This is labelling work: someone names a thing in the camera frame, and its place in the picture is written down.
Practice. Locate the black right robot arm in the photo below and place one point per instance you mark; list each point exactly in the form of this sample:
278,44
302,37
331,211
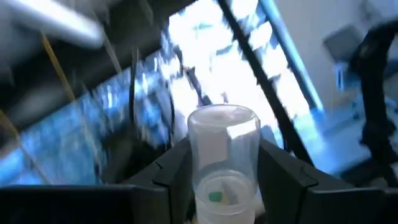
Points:
373,93

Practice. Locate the clear plastic vial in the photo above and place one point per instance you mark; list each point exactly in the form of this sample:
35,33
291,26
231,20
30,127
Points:
224,149

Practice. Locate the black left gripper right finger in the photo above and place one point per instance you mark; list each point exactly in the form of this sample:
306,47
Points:
280,193

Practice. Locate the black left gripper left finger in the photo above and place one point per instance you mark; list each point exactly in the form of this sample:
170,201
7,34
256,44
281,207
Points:
168,186

